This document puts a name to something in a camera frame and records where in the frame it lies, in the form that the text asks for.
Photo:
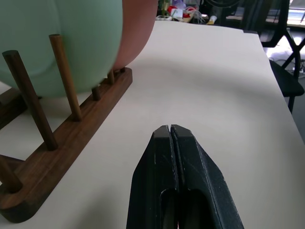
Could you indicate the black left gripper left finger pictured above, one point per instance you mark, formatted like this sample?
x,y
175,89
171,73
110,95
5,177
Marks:
x,y
152,171

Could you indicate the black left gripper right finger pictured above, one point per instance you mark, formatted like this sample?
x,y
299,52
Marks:
x,y
202,176

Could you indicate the wooden dish rack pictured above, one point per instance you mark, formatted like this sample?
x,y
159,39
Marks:
x,y
59,133

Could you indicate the black office chair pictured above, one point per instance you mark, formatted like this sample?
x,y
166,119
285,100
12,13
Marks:
x,y
283,69

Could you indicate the pink plate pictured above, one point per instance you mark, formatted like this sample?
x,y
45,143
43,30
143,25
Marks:
x,y
135,31

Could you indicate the green plate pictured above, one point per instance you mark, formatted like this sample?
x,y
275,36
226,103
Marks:
x,y
59,40

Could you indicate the cluttered background desk items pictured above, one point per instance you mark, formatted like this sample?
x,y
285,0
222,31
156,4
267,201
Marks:
x,y
188,13

